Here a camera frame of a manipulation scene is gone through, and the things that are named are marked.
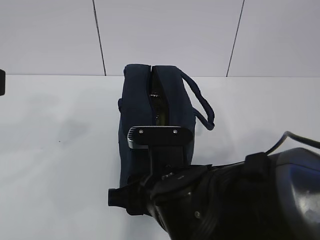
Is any dark navy lunch bag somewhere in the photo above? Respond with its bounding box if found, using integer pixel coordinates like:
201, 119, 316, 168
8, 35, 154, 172
117, 64, 215, 187

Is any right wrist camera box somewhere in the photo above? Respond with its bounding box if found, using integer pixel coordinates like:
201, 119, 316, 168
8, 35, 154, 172
127, 126, 194, 175

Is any glass container with green lid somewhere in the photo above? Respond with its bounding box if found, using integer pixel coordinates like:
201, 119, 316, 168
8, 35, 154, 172
149, 74, 167, 126

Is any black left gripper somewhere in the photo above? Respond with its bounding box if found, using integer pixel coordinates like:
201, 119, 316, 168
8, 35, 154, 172
0, 69, 6, 96

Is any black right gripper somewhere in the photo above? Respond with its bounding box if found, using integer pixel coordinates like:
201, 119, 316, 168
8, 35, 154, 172
107, 164, 213, 216

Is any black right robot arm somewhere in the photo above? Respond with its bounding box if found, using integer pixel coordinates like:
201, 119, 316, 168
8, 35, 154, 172
108, 147, 320, 240

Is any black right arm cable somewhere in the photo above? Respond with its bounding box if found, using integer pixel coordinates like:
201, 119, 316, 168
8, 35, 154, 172
264, 131, 320, 155

